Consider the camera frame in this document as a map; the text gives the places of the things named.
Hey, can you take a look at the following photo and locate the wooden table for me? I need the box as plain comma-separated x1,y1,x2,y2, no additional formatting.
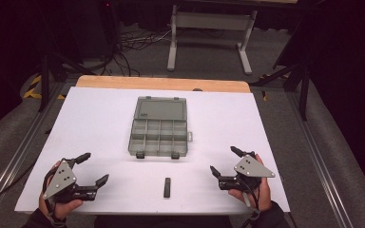
75,75,252,94

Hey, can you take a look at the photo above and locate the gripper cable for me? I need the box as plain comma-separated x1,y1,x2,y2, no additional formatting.
43,177,67,228
240,181,262,228

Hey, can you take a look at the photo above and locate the bundle of floor cables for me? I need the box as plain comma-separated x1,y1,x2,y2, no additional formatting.
99,28,173,78

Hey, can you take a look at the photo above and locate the metal floor rail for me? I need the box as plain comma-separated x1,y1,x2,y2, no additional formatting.
0,81,77,219
285,90,355,228

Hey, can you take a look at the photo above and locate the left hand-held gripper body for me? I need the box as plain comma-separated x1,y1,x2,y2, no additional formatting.
42,157,99,204

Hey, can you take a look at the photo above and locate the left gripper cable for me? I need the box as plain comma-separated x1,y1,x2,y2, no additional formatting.
43,177,67,228

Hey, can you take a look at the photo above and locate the white table mat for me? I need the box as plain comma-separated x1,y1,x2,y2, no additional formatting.
13,86,291,217

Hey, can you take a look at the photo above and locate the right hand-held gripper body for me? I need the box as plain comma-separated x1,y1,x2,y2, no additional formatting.
218,154,277,194

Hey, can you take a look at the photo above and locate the person's left hand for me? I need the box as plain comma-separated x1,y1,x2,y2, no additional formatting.
38,160,85,221

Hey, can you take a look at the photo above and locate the black tripod stand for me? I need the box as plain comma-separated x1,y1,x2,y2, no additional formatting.
37,50,97,114
249,17,312,122

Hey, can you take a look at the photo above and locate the white metal desk frame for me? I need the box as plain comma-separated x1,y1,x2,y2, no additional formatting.
166,4,259,76

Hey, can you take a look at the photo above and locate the grey clear compartment box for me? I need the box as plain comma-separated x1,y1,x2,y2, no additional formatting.
127,96,194,160

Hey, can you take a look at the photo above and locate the small black stick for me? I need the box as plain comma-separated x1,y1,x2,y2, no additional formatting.
163,177,172,200

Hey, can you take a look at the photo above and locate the person's right hand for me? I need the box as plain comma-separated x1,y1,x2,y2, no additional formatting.
228,154,273,213

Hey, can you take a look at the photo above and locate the person's dark clothing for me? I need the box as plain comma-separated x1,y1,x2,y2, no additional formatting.
93,214,235,228

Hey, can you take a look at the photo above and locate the yellow black hazard tape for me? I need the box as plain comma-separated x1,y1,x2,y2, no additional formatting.
22,74,67,101
259,72,291,103

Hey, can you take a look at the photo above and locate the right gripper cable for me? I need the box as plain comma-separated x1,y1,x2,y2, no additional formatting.
240,181,262,228

